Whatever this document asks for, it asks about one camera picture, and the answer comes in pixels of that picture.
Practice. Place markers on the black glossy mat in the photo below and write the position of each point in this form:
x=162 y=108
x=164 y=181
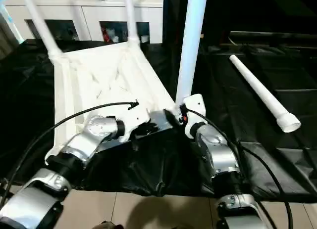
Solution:
x=161 y=164

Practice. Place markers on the small white jar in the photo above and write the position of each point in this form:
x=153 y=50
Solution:
x=143 y=39

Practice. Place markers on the light blue plastic wrap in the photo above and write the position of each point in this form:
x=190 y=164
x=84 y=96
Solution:
x=12 y=23

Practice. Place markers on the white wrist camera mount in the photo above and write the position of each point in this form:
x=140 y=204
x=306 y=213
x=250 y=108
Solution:
x=195 y=103
x=138 y=115

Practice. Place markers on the dark robot torso part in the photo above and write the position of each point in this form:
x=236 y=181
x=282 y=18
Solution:
x=111 y=225

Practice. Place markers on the grey curtain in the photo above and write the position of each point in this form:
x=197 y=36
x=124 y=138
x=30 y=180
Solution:
x=6 y=41

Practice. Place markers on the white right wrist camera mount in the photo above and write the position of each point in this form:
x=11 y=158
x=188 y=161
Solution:
x=195 y=103

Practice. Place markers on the white plastic table top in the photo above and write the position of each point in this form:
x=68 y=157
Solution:
x=74 y=90

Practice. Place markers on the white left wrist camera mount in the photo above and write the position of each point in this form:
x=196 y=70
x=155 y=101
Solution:
x=138 y=115

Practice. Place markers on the white plastic table leg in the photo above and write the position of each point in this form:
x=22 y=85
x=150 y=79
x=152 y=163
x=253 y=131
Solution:
x=131 y=16
x=42 y=23
x=260 y=88
x=190 y=53

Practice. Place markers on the white cabinet with glass doors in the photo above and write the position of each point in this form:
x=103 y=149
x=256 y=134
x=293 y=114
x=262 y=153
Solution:
x=91 y=16

